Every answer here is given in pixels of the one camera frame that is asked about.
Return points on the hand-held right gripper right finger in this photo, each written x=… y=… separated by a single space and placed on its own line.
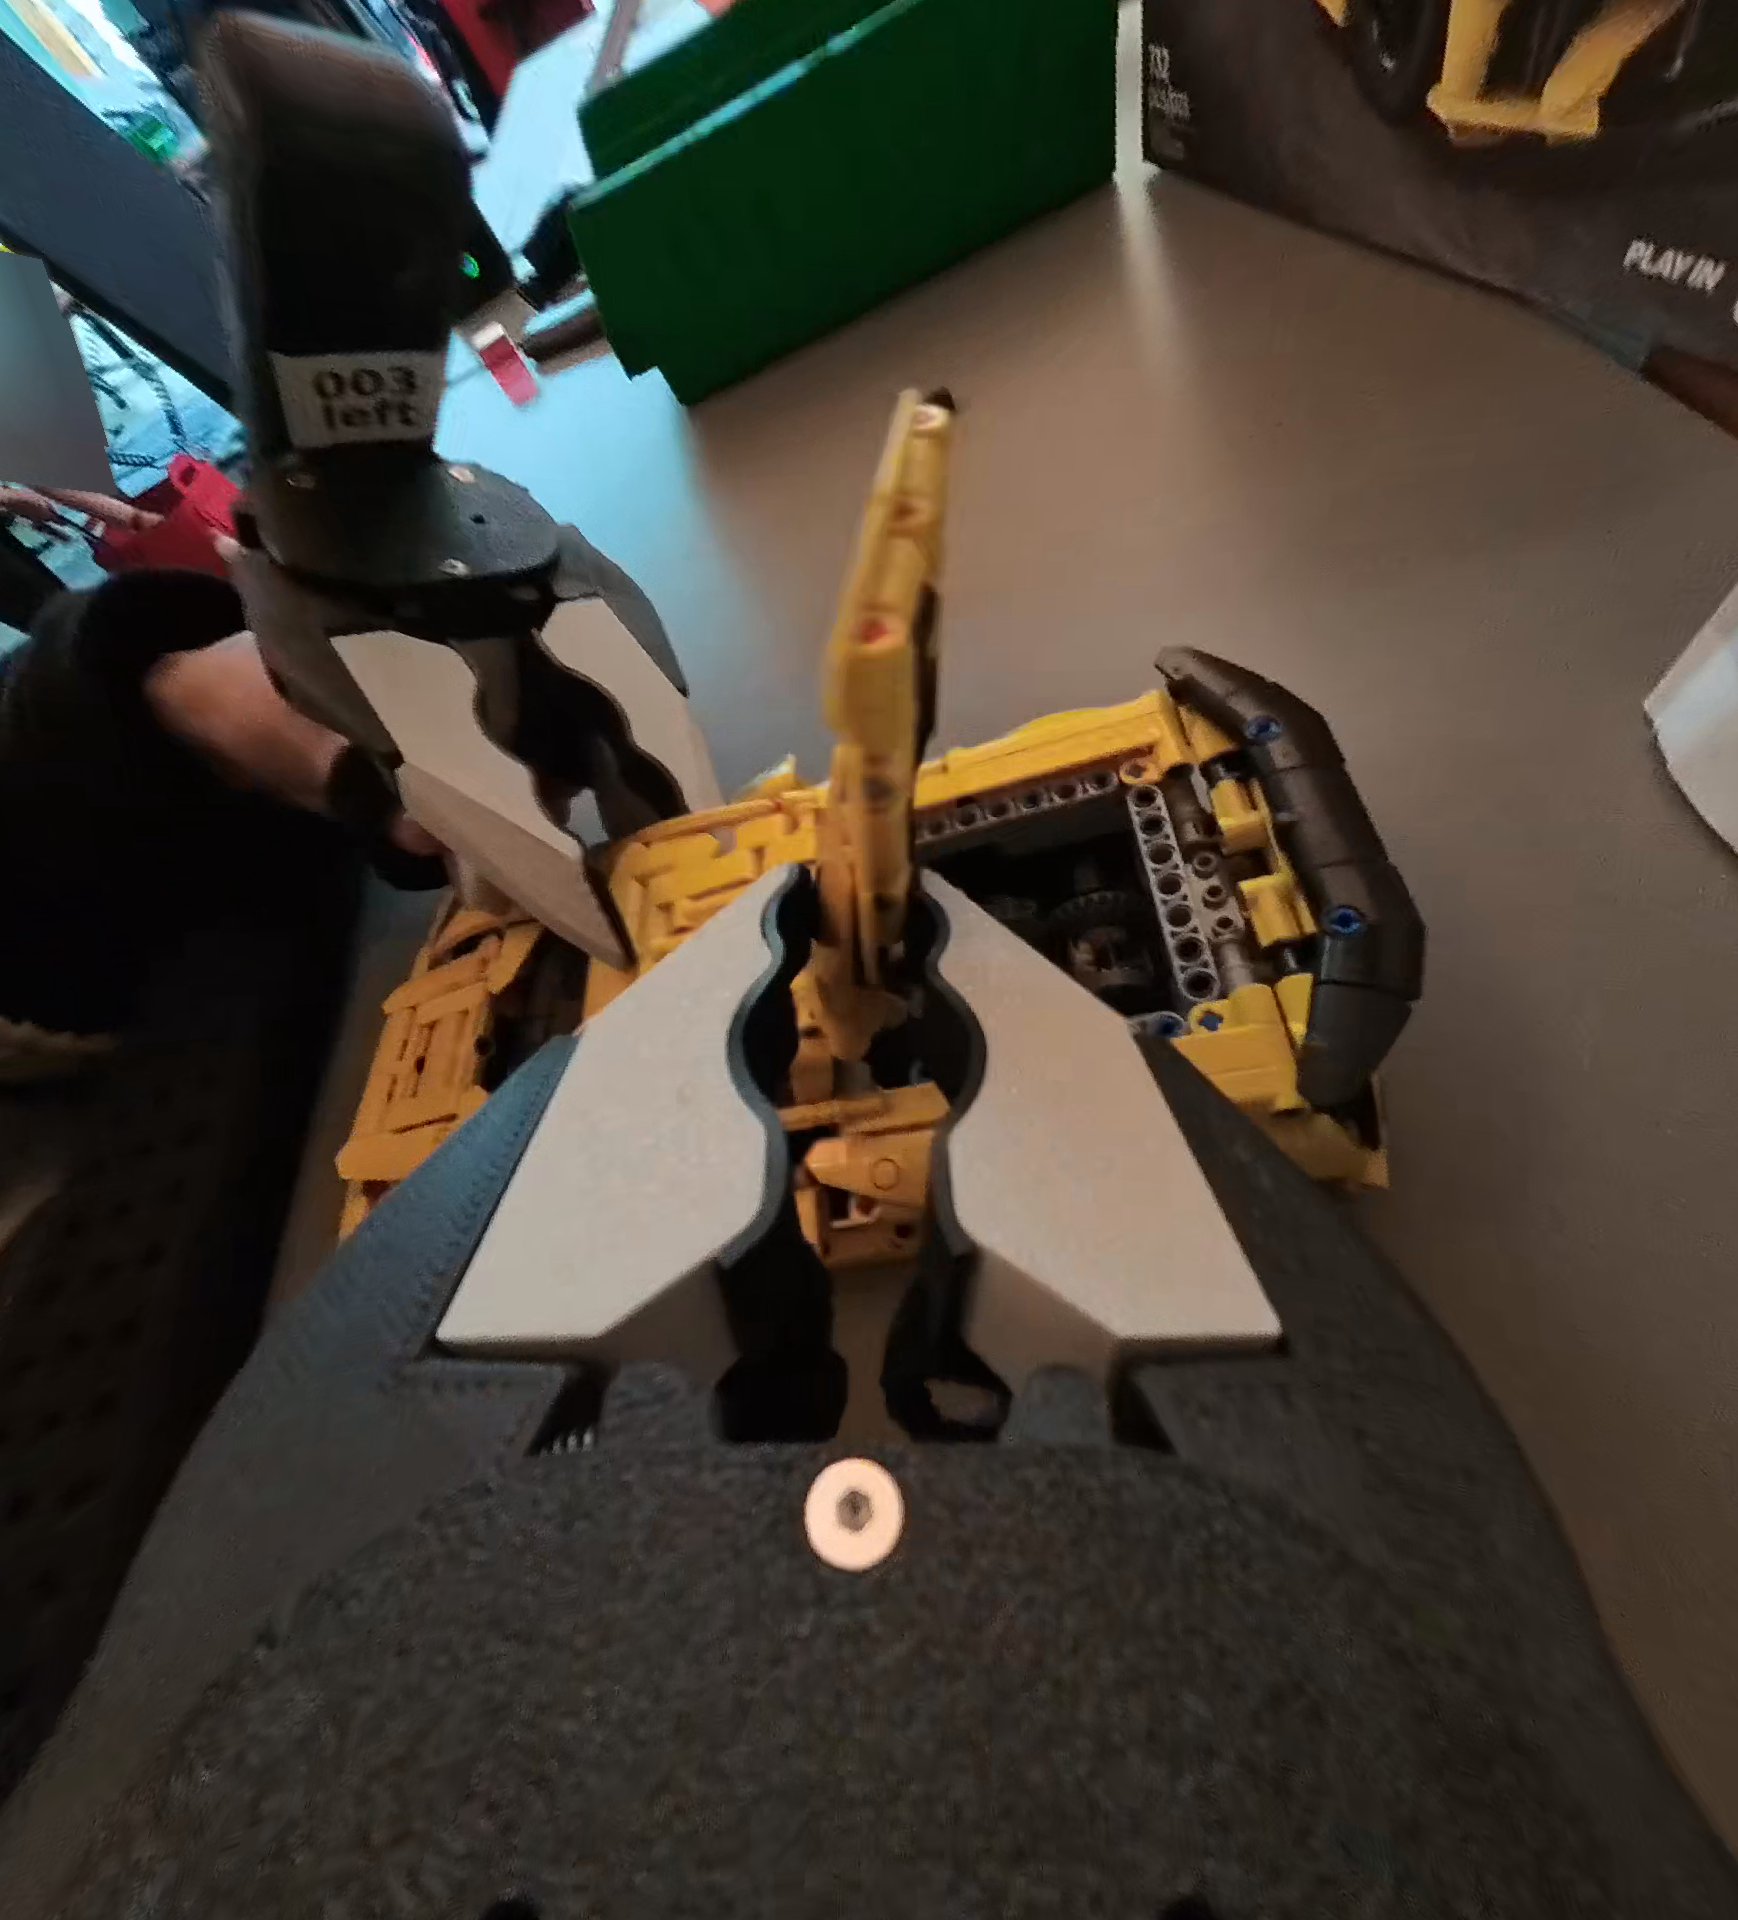
x=1109 y=1185

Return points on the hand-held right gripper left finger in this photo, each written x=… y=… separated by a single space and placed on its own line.
x=614 y=1185

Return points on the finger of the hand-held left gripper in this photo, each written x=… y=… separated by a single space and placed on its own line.
x=465 y=764
x=642 y=676

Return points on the yellow toy brick car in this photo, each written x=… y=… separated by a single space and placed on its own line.
x=705 y=885

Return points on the person's left forearm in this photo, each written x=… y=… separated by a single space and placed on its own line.
x=59 y=810

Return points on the grey desk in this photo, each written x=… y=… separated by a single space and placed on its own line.
x=1410 y=525

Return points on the person's left hand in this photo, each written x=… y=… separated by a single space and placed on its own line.
x=248 y=705

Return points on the small red plastic object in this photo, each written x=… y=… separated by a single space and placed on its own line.
x=179 y=525

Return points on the green plastic bin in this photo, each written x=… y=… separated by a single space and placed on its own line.
x=840 y=225

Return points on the black perforated chair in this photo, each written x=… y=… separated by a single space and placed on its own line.
x=89 y=1349

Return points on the dark car set box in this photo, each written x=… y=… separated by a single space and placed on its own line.
x=1410 y=195

